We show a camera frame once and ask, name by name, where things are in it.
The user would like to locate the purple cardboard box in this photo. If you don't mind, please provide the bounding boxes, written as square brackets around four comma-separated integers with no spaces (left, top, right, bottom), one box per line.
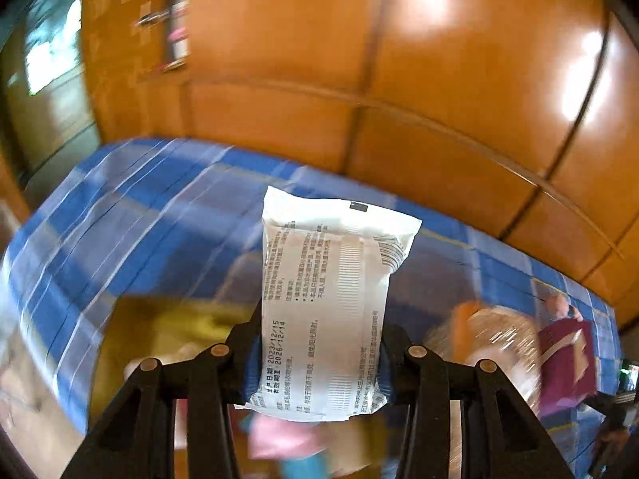
[536,319,598,418]

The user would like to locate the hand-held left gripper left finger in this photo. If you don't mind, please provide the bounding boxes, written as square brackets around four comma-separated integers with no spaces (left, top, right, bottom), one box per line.
[62,304,265,479]

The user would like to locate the blue plaid bed sheet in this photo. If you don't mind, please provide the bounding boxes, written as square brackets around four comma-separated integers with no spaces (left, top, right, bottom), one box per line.
[0,137,622,479]

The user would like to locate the items hanging on wardrobe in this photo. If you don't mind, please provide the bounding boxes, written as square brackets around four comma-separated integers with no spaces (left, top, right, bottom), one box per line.
[135,0,193,73]

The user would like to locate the white soft tissue packet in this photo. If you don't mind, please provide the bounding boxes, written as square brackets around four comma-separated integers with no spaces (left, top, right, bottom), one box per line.
[234,186,423,423]

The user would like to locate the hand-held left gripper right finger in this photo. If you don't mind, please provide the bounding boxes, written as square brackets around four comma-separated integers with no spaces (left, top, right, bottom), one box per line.
[377,323,577,479]

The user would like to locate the wooden wardrobe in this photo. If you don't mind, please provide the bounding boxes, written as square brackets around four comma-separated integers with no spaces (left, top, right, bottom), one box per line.
[80,0,639,331]

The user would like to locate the teal soft toy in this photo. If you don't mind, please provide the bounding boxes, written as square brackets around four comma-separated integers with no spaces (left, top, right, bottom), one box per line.
[280,459,331,479]

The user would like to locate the pink cloth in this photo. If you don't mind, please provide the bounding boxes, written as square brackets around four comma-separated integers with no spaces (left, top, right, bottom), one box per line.
[247,412,326,463]

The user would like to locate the yellow bag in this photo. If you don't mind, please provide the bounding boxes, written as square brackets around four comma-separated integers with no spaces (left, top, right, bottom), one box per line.
[92,297,256,411]

